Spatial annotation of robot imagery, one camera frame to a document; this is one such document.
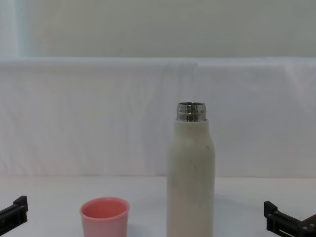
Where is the cream vacuum bottle steel neck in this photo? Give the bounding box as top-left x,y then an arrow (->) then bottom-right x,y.
166,101 -> 215,237

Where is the white table cloth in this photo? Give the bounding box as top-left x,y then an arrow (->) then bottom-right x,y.
0,175 -> 316,237

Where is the pink plastic cup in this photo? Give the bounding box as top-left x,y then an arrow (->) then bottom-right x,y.
79,197 -> 130,237

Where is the white curtain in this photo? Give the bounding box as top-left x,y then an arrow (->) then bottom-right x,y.
0,58 -> 316,178

